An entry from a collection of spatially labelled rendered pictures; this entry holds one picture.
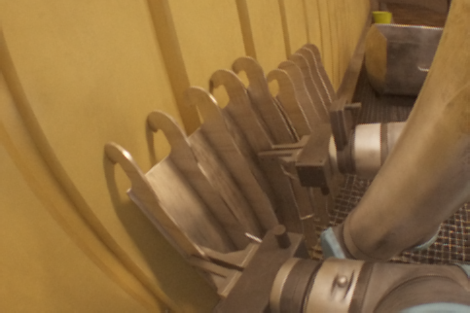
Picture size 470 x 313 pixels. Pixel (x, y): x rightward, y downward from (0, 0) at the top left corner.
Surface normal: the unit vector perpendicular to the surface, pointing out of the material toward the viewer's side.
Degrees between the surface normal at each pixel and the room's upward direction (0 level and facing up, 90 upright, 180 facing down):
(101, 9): 90
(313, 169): 90
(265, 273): 13
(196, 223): 68
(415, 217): 100
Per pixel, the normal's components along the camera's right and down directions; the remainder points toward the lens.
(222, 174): 0.69, -0.22
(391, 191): -0.98, 0.21
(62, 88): 0.84, 0.14
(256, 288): -0.37, -0.85
